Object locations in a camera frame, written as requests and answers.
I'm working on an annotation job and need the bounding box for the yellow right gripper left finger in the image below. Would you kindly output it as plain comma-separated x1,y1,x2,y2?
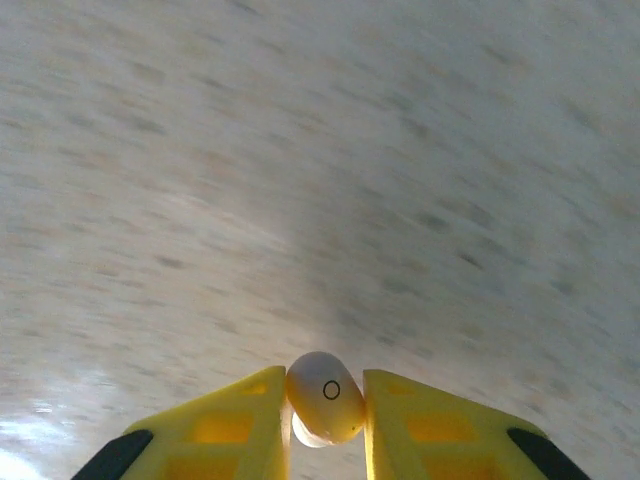
69,364,292,480

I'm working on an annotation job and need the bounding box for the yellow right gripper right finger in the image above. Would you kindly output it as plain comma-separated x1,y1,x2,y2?
362,368,594,480

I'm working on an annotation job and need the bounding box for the pale pink earbud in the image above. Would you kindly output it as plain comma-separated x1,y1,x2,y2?
284,351,366,448

